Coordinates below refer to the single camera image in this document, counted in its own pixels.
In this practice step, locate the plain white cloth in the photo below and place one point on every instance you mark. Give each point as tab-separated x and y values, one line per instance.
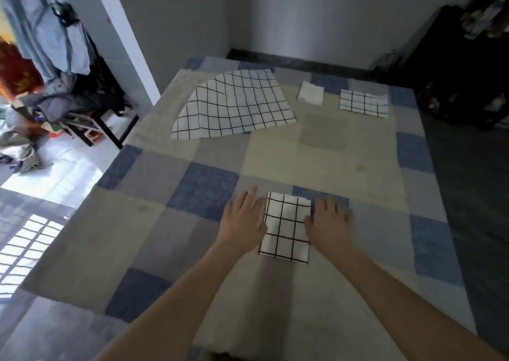
311	93

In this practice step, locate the person's right hand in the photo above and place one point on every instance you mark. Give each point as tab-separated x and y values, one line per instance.
332	229

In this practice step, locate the blue-grey hanging garment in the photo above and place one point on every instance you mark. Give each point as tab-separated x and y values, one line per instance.
43	35

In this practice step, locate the person's left forearm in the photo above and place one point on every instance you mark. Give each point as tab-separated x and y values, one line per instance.
171	309

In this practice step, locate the person's left hand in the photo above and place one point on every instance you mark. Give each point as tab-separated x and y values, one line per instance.
242	225

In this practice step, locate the black metal chair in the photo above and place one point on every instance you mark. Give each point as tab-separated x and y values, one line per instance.
115	130

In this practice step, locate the dark clothes heap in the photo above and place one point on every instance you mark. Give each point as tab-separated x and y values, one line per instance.
79	102

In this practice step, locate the white black-grid cloth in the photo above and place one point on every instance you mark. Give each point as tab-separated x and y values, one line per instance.
284	229
364	103
238	106

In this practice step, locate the pale small items cluster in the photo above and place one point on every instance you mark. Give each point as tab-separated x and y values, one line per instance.
485	17

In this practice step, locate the blue beige patchwork tablecloth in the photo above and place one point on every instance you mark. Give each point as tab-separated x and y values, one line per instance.
338	162

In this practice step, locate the person's right forearm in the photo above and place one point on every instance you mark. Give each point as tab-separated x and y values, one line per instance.
413	313

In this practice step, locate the clear water bottle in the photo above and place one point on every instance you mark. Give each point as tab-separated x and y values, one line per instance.
387	60

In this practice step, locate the small wooden stool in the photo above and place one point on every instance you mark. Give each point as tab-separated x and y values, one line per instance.
79	128

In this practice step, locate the red orange paper bag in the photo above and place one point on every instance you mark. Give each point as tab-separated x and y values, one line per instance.
18	68

